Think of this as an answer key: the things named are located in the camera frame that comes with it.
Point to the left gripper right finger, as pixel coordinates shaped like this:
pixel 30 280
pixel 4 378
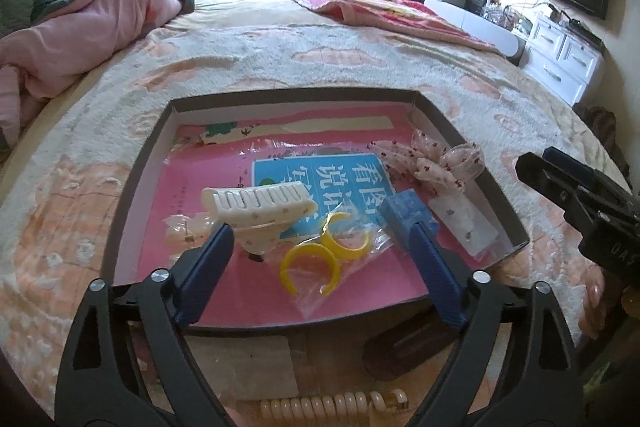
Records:
pixel 514 363

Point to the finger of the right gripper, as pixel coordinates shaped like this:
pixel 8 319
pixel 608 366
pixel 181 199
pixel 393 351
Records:
pixel 562 168
pixel 530 170

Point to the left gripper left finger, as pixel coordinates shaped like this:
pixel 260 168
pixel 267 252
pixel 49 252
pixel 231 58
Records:
pixel 99 380

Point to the small clear bag card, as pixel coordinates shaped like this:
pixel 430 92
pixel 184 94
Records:
pixel 465 222

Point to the pink dotted bow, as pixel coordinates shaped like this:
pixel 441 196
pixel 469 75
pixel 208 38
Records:
pixel 440 169

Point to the cream hair claw clip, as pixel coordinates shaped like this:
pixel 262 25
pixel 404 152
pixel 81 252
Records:
pixel 258 215

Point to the yellow rings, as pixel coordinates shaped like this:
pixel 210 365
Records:
pixel 325 256

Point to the right hand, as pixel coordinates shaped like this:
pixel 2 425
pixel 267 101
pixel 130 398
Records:
pixel 603 290

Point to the white drawer cabinet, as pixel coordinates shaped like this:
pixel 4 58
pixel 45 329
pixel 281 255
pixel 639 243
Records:
pixel 567 66

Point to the white paper card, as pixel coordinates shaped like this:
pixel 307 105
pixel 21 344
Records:
pixel 246 369

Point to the brown hair clip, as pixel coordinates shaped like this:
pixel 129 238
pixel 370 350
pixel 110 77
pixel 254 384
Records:
pixel 405 346

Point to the white bed footboard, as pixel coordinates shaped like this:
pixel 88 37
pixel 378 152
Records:
pixel 504 41

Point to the white peach bedspread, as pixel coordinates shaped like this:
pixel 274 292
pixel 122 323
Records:
pixel 61 182

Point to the pink red blanket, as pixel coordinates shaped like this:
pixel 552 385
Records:
pixel 409 18

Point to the pink book in tray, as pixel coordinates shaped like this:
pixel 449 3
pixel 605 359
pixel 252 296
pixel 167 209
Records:
pixel 336 263

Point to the dark shallow box tray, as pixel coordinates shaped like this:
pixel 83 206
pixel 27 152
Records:
pixel 125 238

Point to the pink quilt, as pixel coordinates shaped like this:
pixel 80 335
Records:
pixel 41 62

